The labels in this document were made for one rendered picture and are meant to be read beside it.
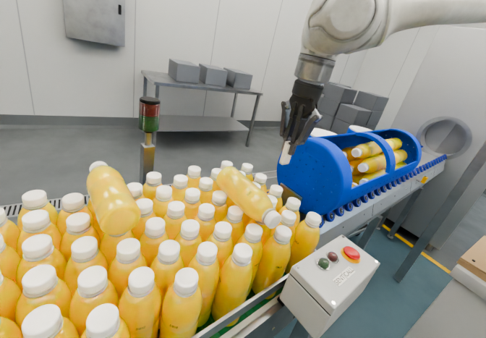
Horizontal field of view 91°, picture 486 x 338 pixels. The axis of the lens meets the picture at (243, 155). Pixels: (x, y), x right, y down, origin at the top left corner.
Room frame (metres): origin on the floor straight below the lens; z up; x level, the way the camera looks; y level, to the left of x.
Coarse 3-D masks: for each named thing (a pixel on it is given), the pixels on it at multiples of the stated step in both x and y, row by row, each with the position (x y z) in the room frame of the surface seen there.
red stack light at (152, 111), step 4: (140, 104) 0.71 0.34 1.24; (144, 104) 0.70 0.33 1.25; (148, 104) 0.70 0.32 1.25; (156, 104) 0.72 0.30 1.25; (160, 104) 0.74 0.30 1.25; (140, 108) 0.71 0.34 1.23; (144, 108) 0.70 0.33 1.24; (148, 108) 0.70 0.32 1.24; (152, 108) 0.71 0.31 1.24; (156, 108) 0.72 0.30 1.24; (160, 108) 0.75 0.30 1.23; (140, 112) 0.71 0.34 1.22; (144, 112) 0.70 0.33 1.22; (148, 112) 0.70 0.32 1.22; (152, 112) 0.71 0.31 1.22; (156, 112) 0.72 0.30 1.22; (148, 116) 0.70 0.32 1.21; (152, 116) 0.71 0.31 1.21; (156, 116) 0.72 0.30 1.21
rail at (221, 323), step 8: (280, 280) 0.42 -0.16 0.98; (272, 288) 0.39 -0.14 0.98; (256, 296) 0.36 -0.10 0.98; (264, 296) 0.38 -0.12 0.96; (248, 304) 0.34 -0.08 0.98; (256, 304) 0.36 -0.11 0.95; (232, 312) 0.32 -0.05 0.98; (240, 312) 0.33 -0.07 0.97; (224, 320) 0.30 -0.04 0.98; (232, 320) 0.32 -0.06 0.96; (208, 328) 0.28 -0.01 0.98; (216, 328) 0.29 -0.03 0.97; (200, 336) 0.26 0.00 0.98; (208, 336) 0.27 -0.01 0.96
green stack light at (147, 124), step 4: (140, 116) 0.71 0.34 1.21; (144, 116) 0.70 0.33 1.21; (140, 120) 0.70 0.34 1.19; (144, 120) 0.70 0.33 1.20; (148, 120) 0.70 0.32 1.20; (152, 120) 0.71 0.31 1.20; (156, 120) 0.72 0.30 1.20; (140, 124) 0.70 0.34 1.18; (144, 124) 0.70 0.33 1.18; (148, 124) 0.70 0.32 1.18; (152, 124) 0.71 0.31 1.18; (156, 124) 0.72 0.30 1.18; (140, 128) 0.70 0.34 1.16; (144, 128) 0.70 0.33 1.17; (148, 128) 0.70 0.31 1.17; (152, 128) 0.71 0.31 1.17; (156, 128) 0.72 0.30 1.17
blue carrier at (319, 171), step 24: (312, 144) 0.79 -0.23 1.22; (336, 144) 1.16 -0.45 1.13; (384, 144) 1.02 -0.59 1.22; (408, 144) 1.34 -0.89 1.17; (288, 168) 0.84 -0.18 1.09; (312, 168) 0.77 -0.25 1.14; (336, 168) 0.71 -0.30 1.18; (408, 168) 1.15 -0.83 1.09; (312, 192) 0.74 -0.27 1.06; (336, 192) 0.69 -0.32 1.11; (360, 192) 0.79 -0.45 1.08
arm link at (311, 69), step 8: (304, 56) 0.62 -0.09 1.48; (312, 56) 0.60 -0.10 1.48; (304, 64) 0.61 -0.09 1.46; (312, 64) 0.60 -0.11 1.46; (320, 64) 0.60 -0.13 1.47; (328, 64) 0.60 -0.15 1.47; (296, 72) 0.63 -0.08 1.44; (304, 72) 0.61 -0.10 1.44; (312, 72) 0.60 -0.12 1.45; (320, 72) 0.60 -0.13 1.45; (328, 72) 0.61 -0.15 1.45; (304, 80) 0.62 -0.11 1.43; (312, 80) 0.60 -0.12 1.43; (320, 80) 0.60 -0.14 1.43; (328, 80) 0.62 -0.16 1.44
